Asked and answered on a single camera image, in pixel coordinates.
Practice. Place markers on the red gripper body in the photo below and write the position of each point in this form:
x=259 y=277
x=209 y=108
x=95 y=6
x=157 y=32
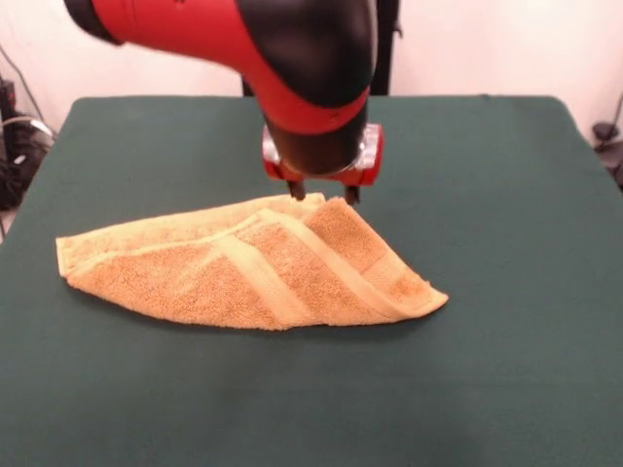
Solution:
x=372 y=175

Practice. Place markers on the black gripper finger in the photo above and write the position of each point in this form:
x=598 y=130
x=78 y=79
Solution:
x=353 y=194
x=298 y=190

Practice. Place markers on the orange terry towel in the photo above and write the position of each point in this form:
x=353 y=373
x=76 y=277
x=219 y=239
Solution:
x=219 y=277

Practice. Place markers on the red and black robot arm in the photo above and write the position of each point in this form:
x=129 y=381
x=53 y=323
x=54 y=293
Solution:
x=292 y=63

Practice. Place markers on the dark green table cloth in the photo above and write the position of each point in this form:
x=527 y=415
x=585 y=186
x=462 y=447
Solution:
x=487 y=243

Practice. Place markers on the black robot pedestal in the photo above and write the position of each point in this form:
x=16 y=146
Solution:
x=387 y=48

